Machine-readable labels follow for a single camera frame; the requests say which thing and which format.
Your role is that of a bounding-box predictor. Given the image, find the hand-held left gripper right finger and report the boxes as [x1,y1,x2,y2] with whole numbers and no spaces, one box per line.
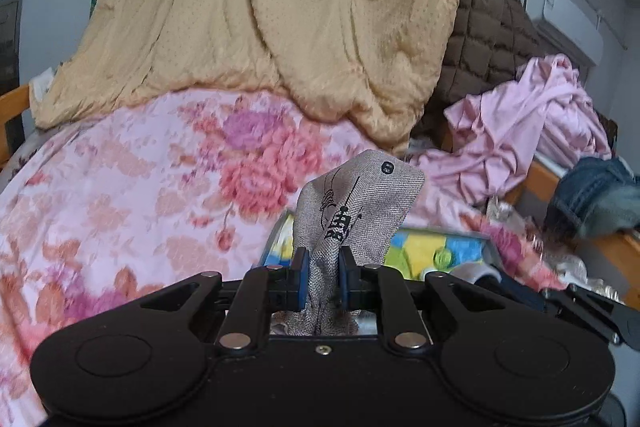
[339,246,507,354]

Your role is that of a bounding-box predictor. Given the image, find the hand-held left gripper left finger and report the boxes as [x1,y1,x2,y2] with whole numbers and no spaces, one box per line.
[137,247,309,356]

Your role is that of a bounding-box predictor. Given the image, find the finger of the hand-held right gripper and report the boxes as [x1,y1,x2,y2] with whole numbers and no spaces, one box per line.
[492,282,556,310]
[544,286,634,346]

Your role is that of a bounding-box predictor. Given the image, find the white sock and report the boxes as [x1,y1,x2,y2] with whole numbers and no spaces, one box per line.
[425,263,501,283]

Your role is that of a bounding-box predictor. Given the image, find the grey box with colourful picture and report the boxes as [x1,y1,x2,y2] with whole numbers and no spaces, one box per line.
[260,209,501,280]

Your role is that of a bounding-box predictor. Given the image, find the grey drawstring pouch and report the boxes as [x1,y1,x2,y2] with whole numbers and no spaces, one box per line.
[272,149,426,339]

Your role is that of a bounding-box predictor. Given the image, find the silver patterned cloth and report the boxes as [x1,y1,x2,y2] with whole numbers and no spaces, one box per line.
[485,197,626,303]

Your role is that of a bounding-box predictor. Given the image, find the blue denim jeans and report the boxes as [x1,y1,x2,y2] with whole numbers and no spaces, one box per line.
[542,156,640,240]

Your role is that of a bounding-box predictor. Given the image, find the pink garment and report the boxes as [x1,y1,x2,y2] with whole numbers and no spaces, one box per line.
[407,53,613,210]

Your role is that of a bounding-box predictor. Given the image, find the pink floral bedspread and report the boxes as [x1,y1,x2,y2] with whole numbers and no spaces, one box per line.
[0,88,566,427]

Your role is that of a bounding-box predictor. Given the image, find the brown quilted blanket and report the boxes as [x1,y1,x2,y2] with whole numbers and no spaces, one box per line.
[410,0,556,140]

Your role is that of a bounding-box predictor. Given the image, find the white air conditioner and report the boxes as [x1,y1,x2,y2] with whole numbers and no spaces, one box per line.
[522,0,606,62]

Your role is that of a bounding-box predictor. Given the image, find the yellow quilt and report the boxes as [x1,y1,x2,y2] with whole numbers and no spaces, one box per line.
[30,0,468,155]

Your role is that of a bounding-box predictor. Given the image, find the wooden bed headboard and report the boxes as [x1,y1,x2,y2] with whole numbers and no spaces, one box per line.
[0,84,33,168]

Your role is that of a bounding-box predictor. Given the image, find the grey door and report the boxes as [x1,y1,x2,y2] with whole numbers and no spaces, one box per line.
[0,0,25,82]

